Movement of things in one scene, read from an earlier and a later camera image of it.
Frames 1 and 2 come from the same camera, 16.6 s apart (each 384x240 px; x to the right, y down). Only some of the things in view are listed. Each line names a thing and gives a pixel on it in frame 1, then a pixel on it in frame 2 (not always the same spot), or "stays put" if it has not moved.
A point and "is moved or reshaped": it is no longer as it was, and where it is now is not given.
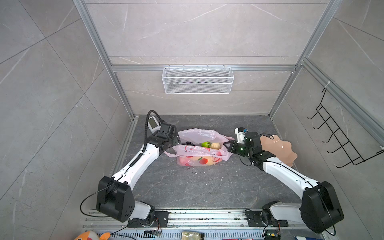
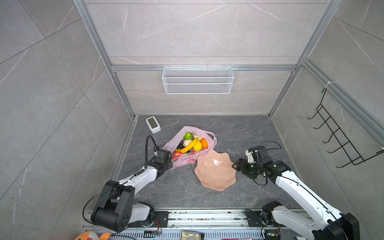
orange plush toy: [92, 235] stays put
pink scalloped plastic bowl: [282, 150] -> [215, 170]
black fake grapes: [189, 143] -> [180, 145]
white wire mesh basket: [197, 80] stays put
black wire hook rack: [354, 158] stays put
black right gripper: [232, 148] -> [241, 166]
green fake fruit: [206, 144] -> [188, 136]
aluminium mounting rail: [215, 224] stays put
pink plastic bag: [197, 156] is moved or reshaped
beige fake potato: [215, 145] -> [186, 142]
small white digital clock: [153, 124] stays put
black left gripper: [176, 138] -> [170, 164]
